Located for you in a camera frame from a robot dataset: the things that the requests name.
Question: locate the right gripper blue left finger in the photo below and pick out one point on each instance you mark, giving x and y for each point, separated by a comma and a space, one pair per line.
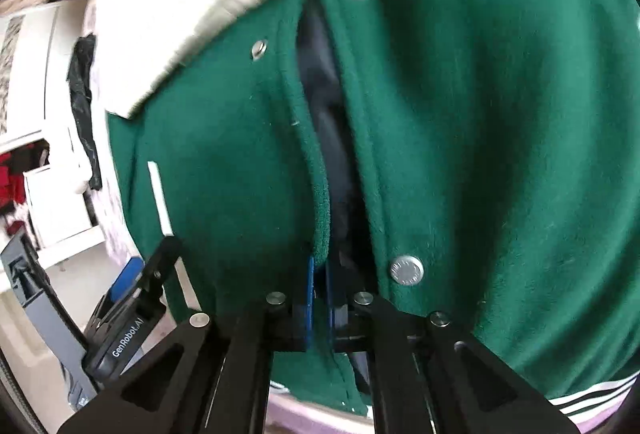
211, 378

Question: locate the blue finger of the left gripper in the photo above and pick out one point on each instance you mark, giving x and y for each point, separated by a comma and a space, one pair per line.
126, 279

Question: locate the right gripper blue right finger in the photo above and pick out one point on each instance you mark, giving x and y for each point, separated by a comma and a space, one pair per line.
427, 374

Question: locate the black garment on bed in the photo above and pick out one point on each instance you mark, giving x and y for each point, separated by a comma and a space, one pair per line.
78, 80

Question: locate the white sliding wardrobe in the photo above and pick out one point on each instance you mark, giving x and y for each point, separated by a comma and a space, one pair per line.
36, 48

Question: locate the green varsity jacket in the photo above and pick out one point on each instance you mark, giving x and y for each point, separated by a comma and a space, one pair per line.
479, 157

